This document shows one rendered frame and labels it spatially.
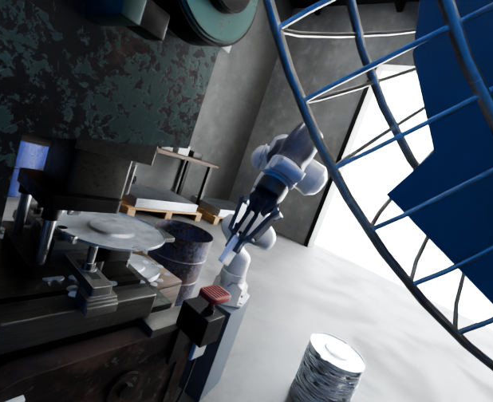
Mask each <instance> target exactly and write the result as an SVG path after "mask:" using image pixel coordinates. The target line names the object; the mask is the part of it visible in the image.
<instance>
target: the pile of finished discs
mask: <svg viewBox="0 0 493 402"><path fill-rule="evenodd" d="M143 260H146V261H148V264H144V263H143V262H142V261H143ZM129 263H130V264H131V265H132V266H133V267H134V268H135V269H136V270H137V271H138V272H140V273H141V274H142V275H143V276H144V277H145V278H146V279H147V280H148V281H149V282H153V281H155V280H156V279H157V278H158V277H159V274H160V268H158V267H157V264H155V263H154V262H153V261H152V260H151V259H149V258H145V257H144V256H141V255H138V254H132V256H131V258H130V261H129Z"/></svg>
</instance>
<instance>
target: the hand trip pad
mask: <svg viewBox="0 0 493 402"><path fill-rule="evenodd" d="M199 295H200V296H201V297H202V298H204V299H205V300H206V301H207V302H209V303H208V306H207V308H208V309H214V307H215V305H218V304H222V303H224V302H228V301H230V299H231V294H230V293H229V292H227V291H226V290H225V289H224V288H222V287H221V286H218V285H211V286H204V287H202V288H200V290H199Z"/></svg>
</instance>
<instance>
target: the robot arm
mask: <svg viewBox="0 0 493 402"><path fill-rule="evenodd" d="M316 152H317V149H316V148H315V146H314V143H313V141H312V140H311V138H310V135H309V133H308V131H307V128H306V125H305V123H304V122H300V123H299V124H298V125H297V126H296V127H295V128H294V129H293V130H292V131H291V132H290V134H289V135H287V134H281V135H279V136H276V137H275V138H274V139H273V141H272V142H271V144H270V146H267V144H266V145H260V146H258V147H257V148H256V149H255V150H254V151H253V152H252V155H251V159H250V164H251V167H253V168H255V169H256V170H259V171H260V172H261V173H260V174H259V176H258V178H257V179H256V180H255V183H254V186H253V187H252V190H251V192H250V195H246V196H243V195H240V196H239V204H238V206H237V207H236V210H235V213H234V214H229V215H227V216H226V217H224V218H223V221H222V232H223V233H224V234H225V237H226V239H227V242H226V244H225V247H226V248H225V250H224V251H223V253H222V254H221V255H220V256H219V258H218V260H219V261H220V262H221V263H223V264H224V265H223V267H222V269H221V271H220V273H219V274H217V275H216V277H215V280H214V282H213V284H212V285H218V286H221V287H222V288H224V289H225V290H226V291H227V292H229V293H230V294H231V299H230V301H227V302H224V303H222V304H221V305H227V306H233V307H237V308H241V307H242V306H243V305H244V303H245V302H246V301H247V299H248V298H249V296H250V295H249V294H248V293H247V287H248V285H247V283H246V281H245V280H246V273H247V269H248V266H249V264H250V255H249V254H248V253H247V251H246V250H245V249H244V246H245V244H247V245H249V246H252V247H254V248H256V249H260V250H269V249H270V248H271V247H272V246H273V245H274V243H275V240H276V236H275V232H274V230H273V228H272V225H273V224H274V223H276V222H277V221H278V220H280V219H282V217H283V216H282V214H281V212H280V211H279V210H278V208H279V204H280V202H281V201H282V200H283V199H284V197H285V196H286V193H287V192H288V190H292V189H293V188H296V189H297V190H298V191H300V192H301V193H302V194H303V195H314V194H316V193H317V192H319V191H320V190H321V189H322V188H323V186H324V185H325V182H326V180H327V171H326V167H324V166H323V165H321V164H320V163H318V162H317V161H316V160H314V159H313V157H314V155H315V153H316ZM245 210H246V212H245ZM244 212H245V214H244ZM270 213H271V214H270Z"/></svg>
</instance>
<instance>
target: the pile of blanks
mask: <svg viewBox="0 0 493 402"><path fill-rule="evenodd" d="M324 359H325V358H322V357H321V356H320V355H319V354H318V353H317V352H316V351H315V349H314V348H313V346H312V345H311V342H310V339H309V341H308V344H307V346H306V350H305V352H304V354H303V357H302V359H301V362H300V365H299V366H298V370H297V372H296V374H295V376H294V379H293V382H292V384H291V386H290V394H291V396H292V399H293V401H294V402H350V401H351V399H352V398H353V394H354V392H355V390H356V389H357V386H358V383H359V382H360V380H361V376H362V374H363V372H364V371H363V372H360V373H351V372H346V371H343V370H341V369H339V368H337V367H335V366H333V365H331V364H330V363H329V362H327V361H326V360H324Z"/></svg>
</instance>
